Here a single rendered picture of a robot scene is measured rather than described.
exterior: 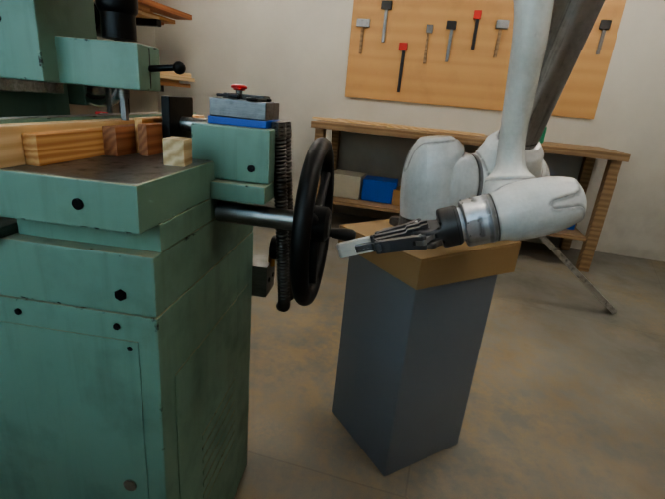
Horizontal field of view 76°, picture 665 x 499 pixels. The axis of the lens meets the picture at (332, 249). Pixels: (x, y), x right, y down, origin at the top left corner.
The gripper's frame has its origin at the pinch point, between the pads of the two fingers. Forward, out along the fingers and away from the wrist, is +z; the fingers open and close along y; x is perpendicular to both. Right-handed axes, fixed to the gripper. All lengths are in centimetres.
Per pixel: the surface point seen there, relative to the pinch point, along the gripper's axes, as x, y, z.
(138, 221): -19.0, 33.3, 19.7
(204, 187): -19.5, 14.4, 19.2
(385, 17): -90, -310, -26
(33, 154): -30, 29, 33
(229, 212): -14.1, 10.2, 18.4
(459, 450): 83, -32, -11
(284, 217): -11.0, 10.2, 9.1
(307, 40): -94, -323, 43
